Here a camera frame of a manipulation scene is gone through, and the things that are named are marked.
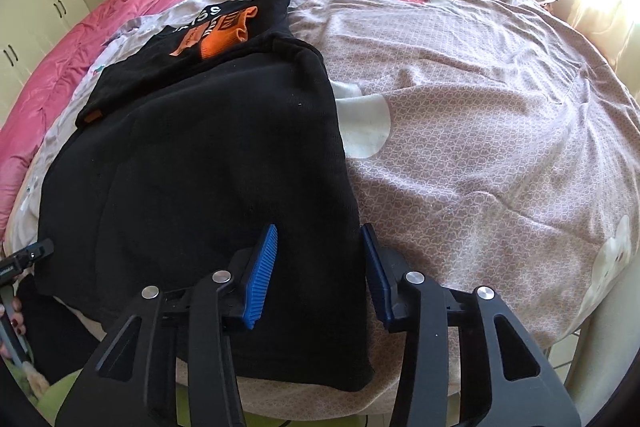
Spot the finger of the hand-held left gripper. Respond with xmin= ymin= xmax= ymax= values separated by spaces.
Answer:
xmin=0 ymin=239 xmax=55 ymax=282

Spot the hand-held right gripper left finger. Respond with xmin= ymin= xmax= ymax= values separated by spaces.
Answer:
xmin=55 ymin=223 xmax=279 ymax=427

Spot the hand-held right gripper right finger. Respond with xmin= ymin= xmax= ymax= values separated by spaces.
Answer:
xmin=361 ymin=223 xmax=583 ymax=427

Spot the black sweater with orange cuffs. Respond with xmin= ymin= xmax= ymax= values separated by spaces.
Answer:
xmin=34 ymin=0 xmax=376 ymax=393

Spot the person's left hand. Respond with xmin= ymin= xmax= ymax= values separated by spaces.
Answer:
xmin=10 ymin=297 xmax=27 ymax=337

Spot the green clothing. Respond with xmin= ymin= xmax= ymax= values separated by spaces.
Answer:
xmin=0 ymin=347 xmax=106 ymax=427

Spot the pink patterned bed sheet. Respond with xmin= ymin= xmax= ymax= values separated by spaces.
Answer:
xmin=0 ymin=0 xmax=640 ymax=408

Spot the pink quilt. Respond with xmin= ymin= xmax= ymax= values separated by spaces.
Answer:
xmin=0 ymin=0 xmax=253 ymax=238

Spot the white bed frame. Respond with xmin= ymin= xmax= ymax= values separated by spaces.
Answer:
xmin=545 ymin=302 xmax=640 ymax=427

